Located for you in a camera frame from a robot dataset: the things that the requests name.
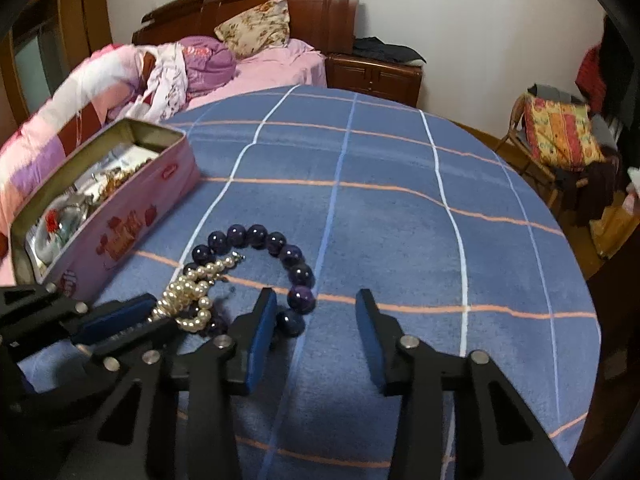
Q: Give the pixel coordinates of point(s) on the pink tin box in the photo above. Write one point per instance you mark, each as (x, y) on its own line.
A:
(146, 169)

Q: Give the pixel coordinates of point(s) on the wooden wardrobe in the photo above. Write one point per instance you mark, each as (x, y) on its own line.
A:
(46, 41)

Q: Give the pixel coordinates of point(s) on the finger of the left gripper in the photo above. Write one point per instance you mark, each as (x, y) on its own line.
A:
(107, 320)
(154, 335)

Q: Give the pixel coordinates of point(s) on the rattan chair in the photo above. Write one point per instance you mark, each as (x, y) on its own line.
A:
(587, 191)

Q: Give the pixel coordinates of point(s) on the dark clothes on nightstand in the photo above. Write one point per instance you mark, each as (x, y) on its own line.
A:
(375, 49)

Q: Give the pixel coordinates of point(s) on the purple garment on bed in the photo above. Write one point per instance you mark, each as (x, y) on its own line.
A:
(209, 64)

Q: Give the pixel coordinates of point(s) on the wooden nightstand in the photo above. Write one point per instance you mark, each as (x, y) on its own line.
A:
(388, 81)

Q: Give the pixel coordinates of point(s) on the pale jade bangle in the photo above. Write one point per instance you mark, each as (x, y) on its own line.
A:
(54, 231)

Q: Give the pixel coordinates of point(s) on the blue plaid tablecloth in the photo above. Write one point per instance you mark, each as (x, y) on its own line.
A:
(317, 194)

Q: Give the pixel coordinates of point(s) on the floral pillow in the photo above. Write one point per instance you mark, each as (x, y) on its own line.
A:
(259, 28)

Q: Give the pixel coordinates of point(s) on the wooden bed headboard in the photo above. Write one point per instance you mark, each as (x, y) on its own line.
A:
(326, 25)

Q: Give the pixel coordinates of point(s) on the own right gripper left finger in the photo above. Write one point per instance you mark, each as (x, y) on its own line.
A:
(164, 400)

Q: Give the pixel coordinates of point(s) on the silver metal watch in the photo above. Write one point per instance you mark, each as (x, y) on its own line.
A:
(82, 203)

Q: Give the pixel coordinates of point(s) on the pink patchwork quilt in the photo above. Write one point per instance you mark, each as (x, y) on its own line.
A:
(143, 82)

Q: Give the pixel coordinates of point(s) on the hanging dark clothes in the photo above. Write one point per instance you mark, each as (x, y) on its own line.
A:
(604, 75)

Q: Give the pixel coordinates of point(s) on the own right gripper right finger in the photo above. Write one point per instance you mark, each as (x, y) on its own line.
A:
(496, 435)

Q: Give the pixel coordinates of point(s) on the colourful patterned cushion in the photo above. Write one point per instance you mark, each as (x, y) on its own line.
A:
(559, 134)

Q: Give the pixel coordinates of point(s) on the pink bed sheet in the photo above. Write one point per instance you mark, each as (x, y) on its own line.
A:
(296, 63)

